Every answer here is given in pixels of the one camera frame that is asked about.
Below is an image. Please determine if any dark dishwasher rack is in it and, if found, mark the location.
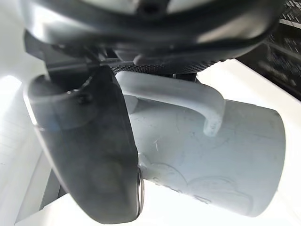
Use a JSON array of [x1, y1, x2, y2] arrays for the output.
[[237, 7, 301, 102]]

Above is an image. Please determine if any white ceramic mug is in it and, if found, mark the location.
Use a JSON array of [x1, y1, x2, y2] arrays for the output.
[[116, 70, 287, 218]]

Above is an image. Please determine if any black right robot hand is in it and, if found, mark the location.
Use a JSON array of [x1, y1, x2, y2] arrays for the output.
[[17, 0, 283, 224]]

